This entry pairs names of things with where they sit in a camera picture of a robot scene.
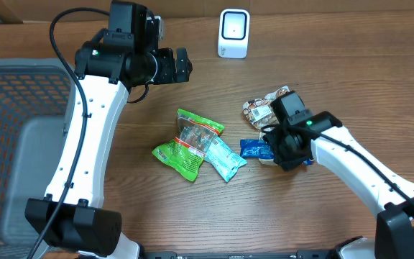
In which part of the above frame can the blue oreo packet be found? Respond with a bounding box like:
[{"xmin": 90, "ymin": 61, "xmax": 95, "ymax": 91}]
[{"xmin": 240, "ymin": 139, "xmax": 314, "ymax": 166}]

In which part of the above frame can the white barcode scanner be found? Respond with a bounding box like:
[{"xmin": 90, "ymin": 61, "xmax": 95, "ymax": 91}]
[{"xmin": 218, "ymin": 9, "xmax": 250, "ymax": 59}]

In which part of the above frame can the grey plastic shopping basket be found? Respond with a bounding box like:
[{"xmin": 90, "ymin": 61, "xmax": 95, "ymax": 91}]
[{"xmin": 0, "ymin": 58, "xmax": 74, "ymax": 258}]

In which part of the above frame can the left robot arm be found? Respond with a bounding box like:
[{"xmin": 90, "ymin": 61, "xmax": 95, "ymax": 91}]
[{"xmin": 24, "ymin": 1, "xmax": 193, "ymax": 258}]

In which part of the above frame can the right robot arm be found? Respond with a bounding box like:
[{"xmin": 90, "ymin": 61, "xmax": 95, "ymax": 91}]
[{"xmin": 261, "ymin": 91, "xmax": 414, "ymax": 259}]

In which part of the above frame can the green snack bag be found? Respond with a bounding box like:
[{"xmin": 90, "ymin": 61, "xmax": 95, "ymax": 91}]
[{"xmin": 152, "ymin": 109, "xmax": 224, "ymax": 182}]

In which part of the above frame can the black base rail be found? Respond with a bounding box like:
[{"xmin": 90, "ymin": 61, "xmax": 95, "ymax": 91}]
[{"xmin": 134, "ymin": 237, "xmax": 399, "ymax": 259}]

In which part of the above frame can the cardboard back panel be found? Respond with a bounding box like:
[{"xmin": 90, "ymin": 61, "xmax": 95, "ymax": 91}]
[{"xmin": 0, "ymin": 0, "xmax": 414, "ymax": 23}]

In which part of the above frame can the teal snack packet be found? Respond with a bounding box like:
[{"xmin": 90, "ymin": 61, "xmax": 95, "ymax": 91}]
[{"xmin": 205, "ymin": 137, "xmax": 247, "ymax": 183}]

